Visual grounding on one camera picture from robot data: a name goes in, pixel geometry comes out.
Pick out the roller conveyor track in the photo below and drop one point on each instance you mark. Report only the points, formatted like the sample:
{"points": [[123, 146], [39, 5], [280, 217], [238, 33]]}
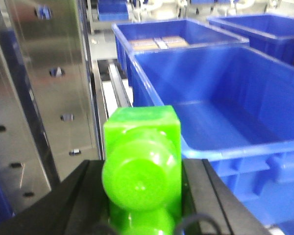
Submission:
{"points": [[110, 91]]}

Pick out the cardboard item in bin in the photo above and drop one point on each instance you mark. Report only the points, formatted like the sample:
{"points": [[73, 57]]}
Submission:
{"points": [[158, 43]]}

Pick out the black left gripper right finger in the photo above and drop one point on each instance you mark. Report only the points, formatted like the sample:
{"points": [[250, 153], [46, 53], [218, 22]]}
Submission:
{"points": [[209, 207]]}

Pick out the right blue bin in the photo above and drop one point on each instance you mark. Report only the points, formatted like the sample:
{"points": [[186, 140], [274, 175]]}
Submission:
{"points": [[268, 33]]}

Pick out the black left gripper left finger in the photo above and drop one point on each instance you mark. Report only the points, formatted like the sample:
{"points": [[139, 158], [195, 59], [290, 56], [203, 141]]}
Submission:
{"points": [[78, 206]]}

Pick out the stainless steel side panel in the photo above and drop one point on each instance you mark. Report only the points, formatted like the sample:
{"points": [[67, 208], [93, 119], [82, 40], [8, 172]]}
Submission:
{"points": [[47, 117]]}

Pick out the blue bin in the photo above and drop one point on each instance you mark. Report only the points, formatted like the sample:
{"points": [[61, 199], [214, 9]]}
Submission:
{"points": [[268, 33], [236, 108], [195, 33]]}

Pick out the green toy block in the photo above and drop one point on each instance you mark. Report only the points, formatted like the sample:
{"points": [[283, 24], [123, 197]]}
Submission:
{"points": [[142, 171]]}

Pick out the near blue bin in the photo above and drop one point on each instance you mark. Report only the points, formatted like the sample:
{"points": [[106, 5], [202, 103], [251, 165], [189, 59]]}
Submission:
{"points": [[236, 108]]}

